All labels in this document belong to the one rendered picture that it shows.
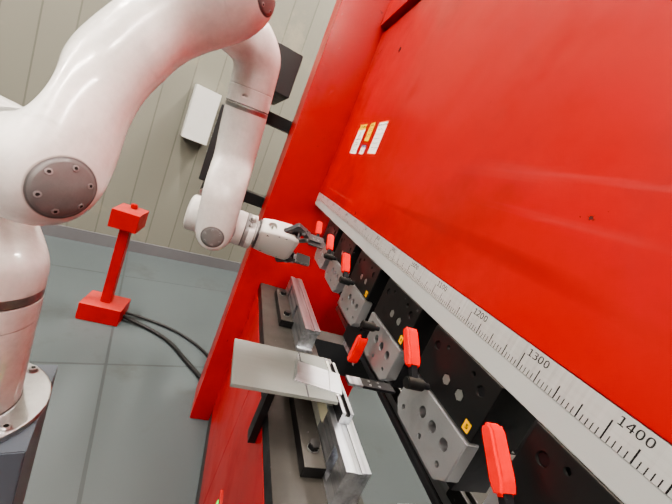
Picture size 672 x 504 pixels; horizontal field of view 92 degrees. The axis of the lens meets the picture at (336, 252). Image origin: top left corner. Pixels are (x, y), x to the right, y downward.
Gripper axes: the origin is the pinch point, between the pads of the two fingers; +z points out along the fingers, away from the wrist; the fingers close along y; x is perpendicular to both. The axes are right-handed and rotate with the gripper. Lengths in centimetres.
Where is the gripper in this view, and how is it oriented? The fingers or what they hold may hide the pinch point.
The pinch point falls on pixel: (312, 252)
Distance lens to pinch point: 86.3
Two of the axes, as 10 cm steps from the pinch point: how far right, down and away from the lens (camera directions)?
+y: -4.5, 5.1, 7.4
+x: -0.6, 8.0, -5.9
